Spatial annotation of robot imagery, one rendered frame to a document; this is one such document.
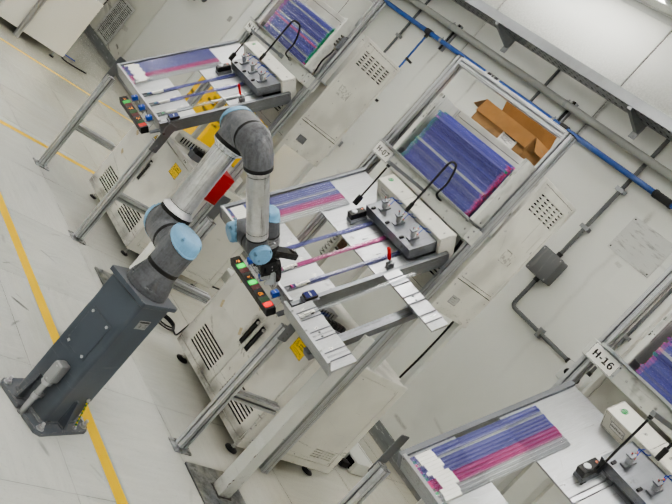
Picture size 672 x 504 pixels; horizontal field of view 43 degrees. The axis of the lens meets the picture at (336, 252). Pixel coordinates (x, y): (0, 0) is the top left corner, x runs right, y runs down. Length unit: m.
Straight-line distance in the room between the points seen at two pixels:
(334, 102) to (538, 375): 1.85
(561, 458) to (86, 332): 1.56
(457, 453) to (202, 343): 1.55
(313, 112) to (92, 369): 2.26
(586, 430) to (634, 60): 2.95
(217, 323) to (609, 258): 2.20
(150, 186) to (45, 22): 3.09
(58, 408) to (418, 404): 2.68
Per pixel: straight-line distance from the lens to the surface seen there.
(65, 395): 2.86
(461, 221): 3.48
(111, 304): 2.76
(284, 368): 3.52
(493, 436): 2.82
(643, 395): 2.96
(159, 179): 4.61
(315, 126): 4.65
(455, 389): 4.98
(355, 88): 4.67
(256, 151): 2.63
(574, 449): 2.88
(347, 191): 3.76
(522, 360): 4.84
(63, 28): 7.53
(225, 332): 3.81
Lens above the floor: 1.46
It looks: 9 degrees down
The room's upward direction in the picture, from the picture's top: 42 degrees clockwise
